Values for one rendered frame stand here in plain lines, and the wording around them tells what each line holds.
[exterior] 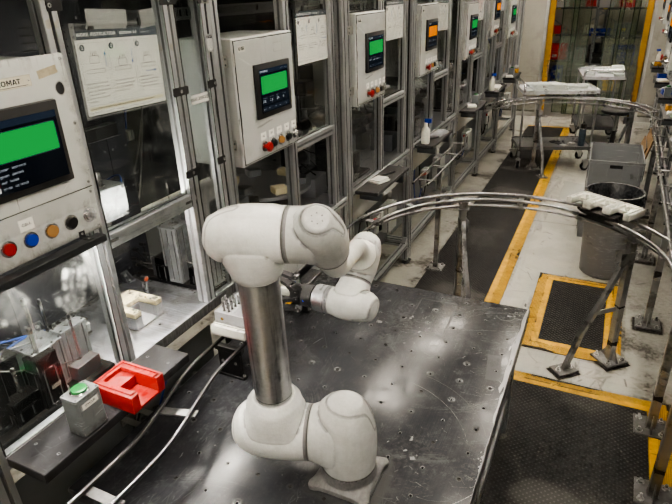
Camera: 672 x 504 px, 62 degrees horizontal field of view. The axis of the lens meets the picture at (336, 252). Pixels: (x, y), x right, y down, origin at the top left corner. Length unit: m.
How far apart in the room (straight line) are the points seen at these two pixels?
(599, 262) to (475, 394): 2.50
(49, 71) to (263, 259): 0.70
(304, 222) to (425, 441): 0.92
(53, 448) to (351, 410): 0.77
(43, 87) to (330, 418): 1.08
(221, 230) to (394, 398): 0.99
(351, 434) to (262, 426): 0.23
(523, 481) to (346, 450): 1.30
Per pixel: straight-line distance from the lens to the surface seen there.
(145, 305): 2.12
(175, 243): 2.19
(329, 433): 1.53
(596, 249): 4.33
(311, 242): 1.17
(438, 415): 1.92
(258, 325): 1.35
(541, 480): 2.73
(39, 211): 1.55
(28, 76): 1.52
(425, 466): 1.76
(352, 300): 1.71
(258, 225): 1.21
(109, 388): 1.71
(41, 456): 1.66
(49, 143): 1.52
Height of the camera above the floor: 1.95
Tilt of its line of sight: 25 degrees down
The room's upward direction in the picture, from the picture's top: 2 degrees counter-clockwise
